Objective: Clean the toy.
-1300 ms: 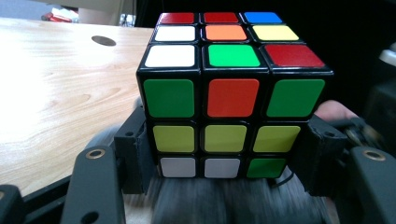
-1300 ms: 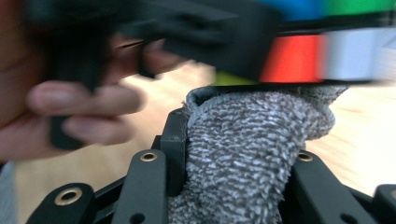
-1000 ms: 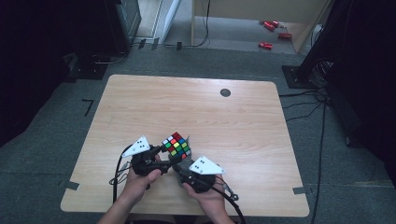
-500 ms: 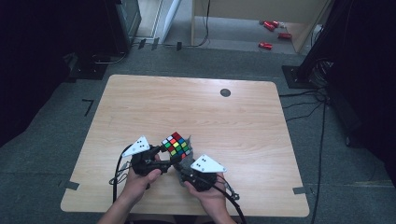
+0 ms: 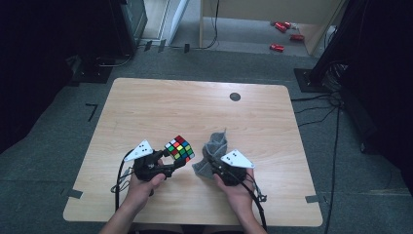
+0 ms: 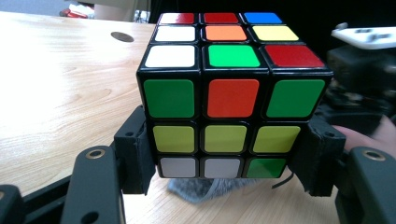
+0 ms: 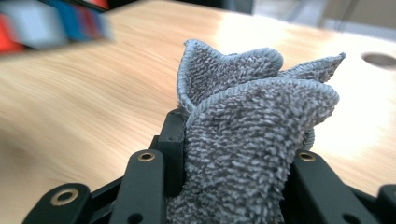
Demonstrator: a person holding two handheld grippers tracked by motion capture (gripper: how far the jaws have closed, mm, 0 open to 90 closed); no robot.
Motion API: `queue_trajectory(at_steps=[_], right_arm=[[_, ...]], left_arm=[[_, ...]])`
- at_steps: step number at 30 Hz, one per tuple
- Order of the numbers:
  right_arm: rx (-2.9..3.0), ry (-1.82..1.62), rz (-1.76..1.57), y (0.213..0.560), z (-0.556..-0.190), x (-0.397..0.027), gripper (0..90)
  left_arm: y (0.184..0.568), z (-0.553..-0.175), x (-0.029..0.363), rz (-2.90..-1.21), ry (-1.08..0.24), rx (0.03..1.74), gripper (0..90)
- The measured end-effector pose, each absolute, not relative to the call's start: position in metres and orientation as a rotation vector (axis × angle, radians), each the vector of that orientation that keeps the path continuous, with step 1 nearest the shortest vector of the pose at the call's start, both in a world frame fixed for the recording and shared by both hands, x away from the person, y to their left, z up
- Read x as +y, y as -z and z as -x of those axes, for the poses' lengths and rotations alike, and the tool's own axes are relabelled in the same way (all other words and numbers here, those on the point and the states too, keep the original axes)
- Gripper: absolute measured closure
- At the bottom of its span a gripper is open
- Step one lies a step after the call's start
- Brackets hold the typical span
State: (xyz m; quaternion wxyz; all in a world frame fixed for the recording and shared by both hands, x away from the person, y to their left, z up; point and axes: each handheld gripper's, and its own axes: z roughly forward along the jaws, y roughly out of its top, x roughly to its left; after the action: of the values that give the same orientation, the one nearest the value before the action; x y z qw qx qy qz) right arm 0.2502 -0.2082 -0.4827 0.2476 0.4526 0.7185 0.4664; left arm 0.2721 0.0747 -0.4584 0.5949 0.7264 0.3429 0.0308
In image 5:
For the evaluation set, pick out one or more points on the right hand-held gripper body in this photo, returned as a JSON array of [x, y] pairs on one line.
[[233, 176]]

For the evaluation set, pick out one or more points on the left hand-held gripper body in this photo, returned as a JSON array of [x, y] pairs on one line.
[[142, 168]]

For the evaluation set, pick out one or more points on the multicoloured puzzle cube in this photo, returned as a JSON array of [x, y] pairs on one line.
[[180, 149]]

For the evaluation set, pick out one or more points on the grey fluffy cloth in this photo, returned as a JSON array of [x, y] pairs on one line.
[[216, 146]]

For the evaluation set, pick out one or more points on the person's right hand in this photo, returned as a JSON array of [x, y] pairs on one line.
[[238, 199]]

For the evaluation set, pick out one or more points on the person's left hand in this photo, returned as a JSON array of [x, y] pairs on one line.
[[141, 193]]

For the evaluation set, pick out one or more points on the dark round table grommet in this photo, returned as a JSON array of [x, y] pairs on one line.
[[235, 96]]

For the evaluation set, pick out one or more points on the grey tape piece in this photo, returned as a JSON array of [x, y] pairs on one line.
[[74, 193], [312, 199]]

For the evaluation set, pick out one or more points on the black stand base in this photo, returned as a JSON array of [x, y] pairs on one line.
[[307, 81], [92, 73]]

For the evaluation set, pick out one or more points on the black tape strip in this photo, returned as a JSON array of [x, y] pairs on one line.
[[162, 45], [186, 48], [148, 45]]

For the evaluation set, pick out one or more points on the black cabinet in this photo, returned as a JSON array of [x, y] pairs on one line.
[[131, 26]]

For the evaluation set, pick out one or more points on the white board panel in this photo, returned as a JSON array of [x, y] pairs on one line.
[[178, 21]]

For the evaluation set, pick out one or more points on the red can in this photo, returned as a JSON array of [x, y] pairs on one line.
[[277, 48], [297, 37], [287, 24], [281, 27]]

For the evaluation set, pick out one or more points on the dark curtain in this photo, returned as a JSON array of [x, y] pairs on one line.
[[383, 81], [39, 65]]

